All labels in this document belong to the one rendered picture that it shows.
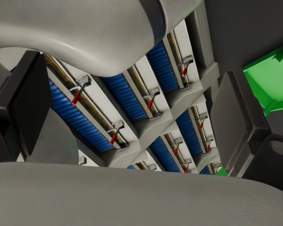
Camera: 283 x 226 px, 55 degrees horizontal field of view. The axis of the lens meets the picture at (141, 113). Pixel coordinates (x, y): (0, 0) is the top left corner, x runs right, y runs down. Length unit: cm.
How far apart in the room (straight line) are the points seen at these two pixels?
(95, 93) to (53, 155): 67
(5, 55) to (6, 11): 53
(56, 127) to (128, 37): 10
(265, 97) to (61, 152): 104
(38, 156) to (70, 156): 3
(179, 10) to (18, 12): 12
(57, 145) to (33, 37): 9
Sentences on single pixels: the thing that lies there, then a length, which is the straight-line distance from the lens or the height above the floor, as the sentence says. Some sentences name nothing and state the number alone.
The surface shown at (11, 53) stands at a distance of 72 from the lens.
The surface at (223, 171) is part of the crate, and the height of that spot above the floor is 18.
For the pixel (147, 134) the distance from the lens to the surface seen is 118.
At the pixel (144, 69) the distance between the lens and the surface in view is 98.
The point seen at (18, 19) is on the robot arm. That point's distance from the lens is 19.
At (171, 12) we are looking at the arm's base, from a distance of 23.
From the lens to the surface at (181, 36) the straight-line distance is 105.
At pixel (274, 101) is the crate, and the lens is 121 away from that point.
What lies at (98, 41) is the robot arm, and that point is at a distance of 20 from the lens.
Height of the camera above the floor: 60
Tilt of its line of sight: 9 degrees down
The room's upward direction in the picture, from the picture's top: 134 degrees counter-clockwise
